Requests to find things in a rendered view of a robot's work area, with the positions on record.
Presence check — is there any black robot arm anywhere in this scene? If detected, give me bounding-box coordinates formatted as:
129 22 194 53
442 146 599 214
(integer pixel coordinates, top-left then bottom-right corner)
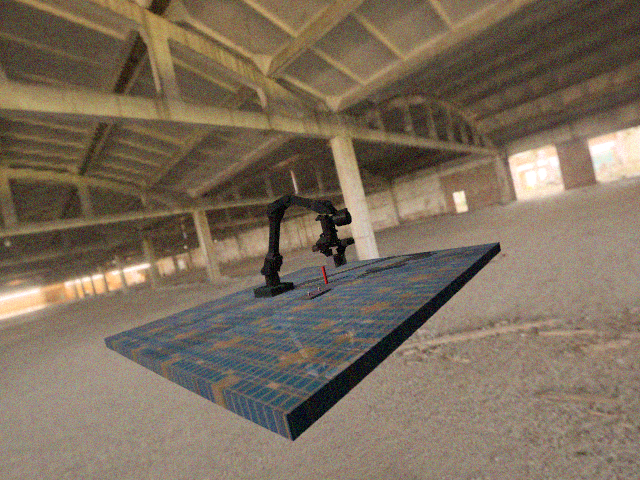
260 194 352 287

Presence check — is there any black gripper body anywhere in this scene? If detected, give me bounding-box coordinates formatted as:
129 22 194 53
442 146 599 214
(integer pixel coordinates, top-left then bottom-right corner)
312 228 355 252

